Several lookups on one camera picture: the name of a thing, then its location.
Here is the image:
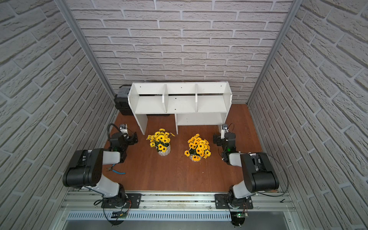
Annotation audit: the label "sunflower pot with twine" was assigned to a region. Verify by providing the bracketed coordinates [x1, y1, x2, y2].
[184, 134, 212, 162]

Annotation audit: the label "sunflower pot ribbed white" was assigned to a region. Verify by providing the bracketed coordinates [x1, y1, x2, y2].
[146, 128, 175, 156]

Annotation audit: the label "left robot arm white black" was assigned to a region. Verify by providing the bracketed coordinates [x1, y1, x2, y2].
[62, 123, 138, 209]

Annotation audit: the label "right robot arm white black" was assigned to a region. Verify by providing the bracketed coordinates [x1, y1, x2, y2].
[213, 132, 279, 209]

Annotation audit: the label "black grey toolbox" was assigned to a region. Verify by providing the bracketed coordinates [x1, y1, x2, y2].
[114, 85, 133, 116]

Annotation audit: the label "white wooden shelf unit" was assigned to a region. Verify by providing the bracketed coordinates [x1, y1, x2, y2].
[127, 81, 233, 133]

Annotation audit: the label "left green circuit board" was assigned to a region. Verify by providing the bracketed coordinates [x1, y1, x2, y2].
[111, 212, 128, 219]

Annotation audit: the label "green circuit board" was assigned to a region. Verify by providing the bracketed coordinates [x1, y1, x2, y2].
[233, 212, 248, 218]
[111, 212, 128, 219]

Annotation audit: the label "right green circuit board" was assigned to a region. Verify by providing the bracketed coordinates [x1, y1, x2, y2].
[233, 212, 248, 218]

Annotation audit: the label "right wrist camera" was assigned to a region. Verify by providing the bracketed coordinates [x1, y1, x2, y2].
[220, 124, 229, 139]

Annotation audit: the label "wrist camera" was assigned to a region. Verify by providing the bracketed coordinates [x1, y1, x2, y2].
[220, 124, 229, 139]
[119, 124, 128, 135]

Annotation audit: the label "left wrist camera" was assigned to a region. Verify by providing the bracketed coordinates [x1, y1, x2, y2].
[119, 124, 128, 135]

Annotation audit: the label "blue handled pliers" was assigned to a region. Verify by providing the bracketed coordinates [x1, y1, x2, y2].
[109, 164, 126, 175]

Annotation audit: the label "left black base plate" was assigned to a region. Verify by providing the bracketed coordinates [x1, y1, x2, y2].
[101, 193, 142, 209]

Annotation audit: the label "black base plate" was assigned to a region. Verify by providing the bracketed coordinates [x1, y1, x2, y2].
[214, 194, 254, 210]
[101, 193, 142, 209]

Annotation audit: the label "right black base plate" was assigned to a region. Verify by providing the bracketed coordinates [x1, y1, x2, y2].
[214, 194, 254, 210]

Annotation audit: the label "aluminium mounting rail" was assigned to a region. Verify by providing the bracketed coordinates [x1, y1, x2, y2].
[60, 189, 297, 213]

